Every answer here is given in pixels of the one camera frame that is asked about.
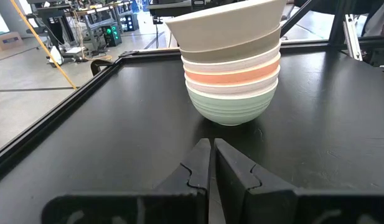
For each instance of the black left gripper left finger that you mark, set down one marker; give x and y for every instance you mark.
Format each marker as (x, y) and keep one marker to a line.
(191, 183)

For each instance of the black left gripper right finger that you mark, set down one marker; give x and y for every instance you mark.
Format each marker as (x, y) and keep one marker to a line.
(238, 186)

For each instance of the white ribbed bowl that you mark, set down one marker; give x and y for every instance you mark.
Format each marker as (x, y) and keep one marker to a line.
(229, 66)
(232, 88)

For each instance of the orange bowl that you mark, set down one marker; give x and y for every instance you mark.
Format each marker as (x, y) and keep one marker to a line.
(232, 76)

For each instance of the tan smooth bowl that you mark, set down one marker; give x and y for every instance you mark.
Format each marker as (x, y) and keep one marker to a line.
(232, 53)

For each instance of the large cream smooth bowl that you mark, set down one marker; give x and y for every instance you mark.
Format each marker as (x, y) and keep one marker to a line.
(226, 25)

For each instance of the mint green ribbed bowl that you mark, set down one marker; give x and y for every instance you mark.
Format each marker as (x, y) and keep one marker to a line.
(230, 109)

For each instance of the black table clamp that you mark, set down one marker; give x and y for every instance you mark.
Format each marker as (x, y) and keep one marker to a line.
(98, 63)

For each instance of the computer case with green lights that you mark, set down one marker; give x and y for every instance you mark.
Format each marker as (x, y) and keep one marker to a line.
(112, 34)

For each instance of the grey desk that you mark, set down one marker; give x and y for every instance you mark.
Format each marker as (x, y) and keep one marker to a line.
(170, 7)

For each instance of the white plastic bag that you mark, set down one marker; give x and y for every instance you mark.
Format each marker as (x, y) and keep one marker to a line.
(55, 56)

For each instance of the silver aluminium extrusion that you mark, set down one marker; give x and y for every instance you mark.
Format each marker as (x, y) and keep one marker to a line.
(352, 37)

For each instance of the yellow pole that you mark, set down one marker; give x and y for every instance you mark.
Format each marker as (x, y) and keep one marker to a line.
(42, 43)

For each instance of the black equipment cart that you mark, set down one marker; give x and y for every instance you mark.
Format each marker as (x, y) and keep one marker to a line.
(54, 21)

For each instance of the person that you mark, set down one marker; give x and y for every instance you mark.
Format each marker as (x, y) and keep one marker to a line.
(378, 18)

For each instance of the cardboard box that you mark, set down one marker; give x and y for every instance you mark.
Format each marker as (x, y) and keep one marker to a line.
(6, 40)

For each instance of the black frame post with brace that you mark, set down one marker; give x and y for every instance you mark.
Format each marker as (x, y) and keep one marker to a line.
(296, 17)

